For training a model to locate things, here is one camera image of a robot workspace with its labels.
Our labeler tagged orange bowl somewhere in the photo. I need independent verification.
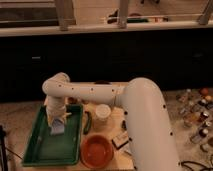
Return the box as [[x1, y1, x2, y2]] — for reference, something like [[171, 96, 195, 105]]
[[80, 134, 114, 169]]

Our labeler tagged green plastic tray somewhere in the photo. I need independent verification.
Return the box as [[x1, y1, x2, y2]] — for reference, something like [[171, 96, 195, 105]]
[[22, 105, 83, 167]]

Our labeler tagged black cable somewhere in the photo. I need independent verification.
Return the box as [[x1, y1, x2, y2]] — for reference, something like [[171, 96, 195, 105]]
[[179, 160, 213, 171]]

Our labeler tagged dark-capped spice bottle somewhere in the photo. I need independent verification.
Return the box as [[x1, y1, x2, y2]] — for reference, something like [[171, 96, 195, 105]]
[[190, 128, 209, 144]]

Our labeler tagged wooden railing frame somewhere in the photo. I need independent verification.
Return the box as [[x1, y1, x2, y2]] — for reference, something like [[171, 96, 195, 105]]
[[0, 0, 213, 37]]

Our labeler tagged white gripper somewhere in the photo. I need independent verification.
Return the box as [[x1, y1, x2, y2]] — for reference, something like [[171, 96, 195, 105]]
[[46, 106, 71, 127]]

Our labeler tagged green cucumber toy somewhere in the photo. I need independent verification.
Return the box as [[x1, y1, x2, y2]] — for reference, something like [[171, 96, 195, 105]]
[[83, 111, 92, 135]]

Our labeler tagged white cup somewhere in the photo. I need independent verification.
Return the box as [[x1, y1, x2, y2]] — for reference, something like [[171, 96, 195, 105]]
[[95, 104, 111, 122]]

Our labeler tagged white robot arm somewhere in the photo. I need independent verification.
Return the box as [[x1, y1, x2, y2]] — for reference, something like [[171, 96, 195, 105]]
[[42, 72, 181, 171]]

